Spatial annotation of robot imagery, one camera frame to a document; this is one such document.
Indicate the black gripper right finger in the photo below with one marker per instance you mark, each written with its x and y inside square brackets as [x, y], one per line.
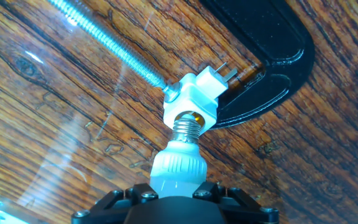
[238, 203]

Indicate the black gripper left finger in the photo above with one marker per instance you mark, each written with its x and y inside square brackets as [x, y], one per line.
[117, 205]

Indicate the white LED light bulb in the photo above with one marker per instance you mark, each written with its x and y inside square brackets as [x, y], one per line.
[179, 168]

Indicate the brown wooden board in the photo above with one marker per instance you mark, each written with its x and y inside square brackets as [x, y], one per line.
[73, 124]

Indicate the white lamp socket adapter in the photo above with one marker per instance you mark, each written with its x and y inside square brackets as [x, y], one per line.
[194, 93]

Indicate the black C-clamp with steel screw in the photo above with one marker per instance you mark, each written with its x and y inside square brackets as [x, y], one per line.
[259, 31]

